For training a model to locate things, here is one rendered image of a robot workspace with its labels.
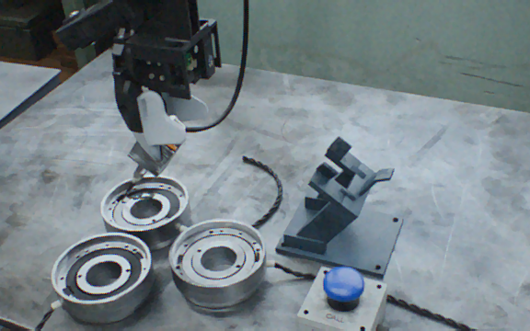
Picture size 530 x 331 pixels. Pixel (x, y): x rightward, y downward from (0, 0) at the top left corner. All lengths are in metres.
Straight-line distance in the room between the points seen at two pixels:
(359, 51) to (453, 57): 0.33
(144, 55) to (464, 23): 1.71
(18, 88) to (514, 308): 1.08
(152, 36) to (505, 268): 0.45
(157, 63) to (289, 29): 1.82
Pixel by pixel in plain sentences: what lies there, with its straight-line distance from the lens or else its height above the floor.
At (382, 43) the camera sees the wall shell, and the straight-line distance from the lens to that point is 2.33.
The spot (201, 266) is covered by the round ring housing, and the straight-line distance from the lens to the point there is 0.71.
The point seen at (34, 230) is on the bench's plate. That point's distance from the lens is 0.86.
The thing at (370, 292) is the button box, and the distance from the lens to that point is 0.65.
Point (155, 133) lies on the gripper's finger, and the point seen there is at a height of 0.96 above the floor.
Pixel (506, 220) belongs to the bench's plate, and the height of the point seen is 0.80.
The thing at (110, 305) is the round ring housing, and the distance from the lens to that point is 0.69.
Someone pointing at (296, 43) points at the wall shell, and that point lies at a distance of 2.44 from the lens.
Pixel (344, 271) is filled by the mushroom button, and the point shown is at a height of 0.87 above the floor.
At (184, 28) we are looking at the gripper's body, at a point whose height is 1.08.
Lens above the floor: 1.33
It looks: 36 degrees down
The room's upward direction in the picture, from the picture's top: 4 degrees counter-clockwise
